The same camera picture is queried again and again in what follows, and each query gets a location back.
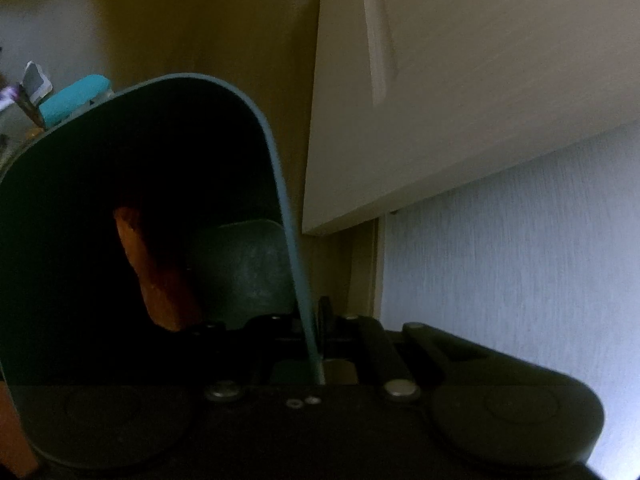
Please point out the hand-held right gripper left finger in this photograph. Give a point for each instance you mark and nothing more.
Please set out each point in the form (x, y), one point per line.
(270, 332)

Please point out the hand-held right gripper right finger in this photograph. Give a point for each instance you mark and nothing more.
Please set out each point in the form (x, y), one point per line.
(326, 317)

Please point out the teal trash bin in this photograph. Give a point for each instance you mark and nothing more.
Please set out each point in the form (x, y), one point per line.
(50, 210)

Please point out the orange wrapper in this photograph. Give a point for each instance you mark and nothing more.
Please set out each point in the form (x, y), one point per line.
(160, 285)

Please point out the beige wooden cabinet door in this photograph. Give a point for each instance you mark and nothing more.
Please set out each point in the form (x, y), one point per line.
(450, 85)

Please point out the teal plastic case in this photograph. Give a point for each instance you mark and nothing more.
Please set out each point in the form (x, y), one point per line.
(70, 100)

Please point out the white grey card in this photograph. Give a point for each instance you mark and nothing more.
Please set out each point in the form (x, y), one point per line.
(35, 80)

